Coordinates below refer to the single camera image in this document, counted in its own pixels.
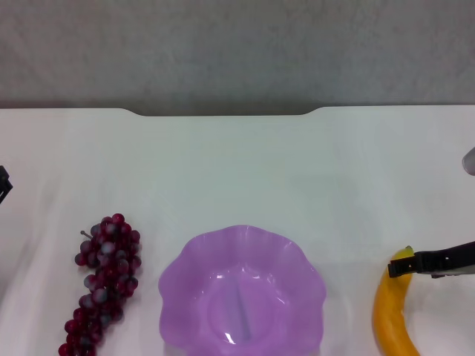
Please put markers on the yellow artificial banana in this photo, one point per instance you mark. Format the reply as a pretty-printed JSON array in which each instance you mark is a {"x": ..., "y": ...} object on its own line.
[{"x": 389, "y": 308}]

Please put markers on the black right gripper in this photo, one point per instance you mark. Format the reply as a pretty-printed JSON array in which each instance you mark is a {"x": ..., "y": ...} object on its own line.
[{"x": 449, "y": 261}]

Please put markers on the red artificial grape bunch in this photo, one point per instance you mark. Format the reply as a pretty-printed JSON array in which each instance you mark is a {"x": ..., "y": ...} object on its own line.
[{"x": 111, "y": 259}]

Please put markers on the purple wavy plastic plate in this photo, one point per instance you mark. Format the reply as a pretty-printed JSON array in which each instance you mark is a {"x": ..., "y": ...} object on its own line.
[{"x": 259, "y": 259}]

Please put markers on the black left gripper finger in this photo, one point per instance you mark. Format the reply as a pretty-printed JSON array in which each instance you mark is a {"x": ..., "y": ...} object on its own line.
[{"x": 4, "y": 183}]

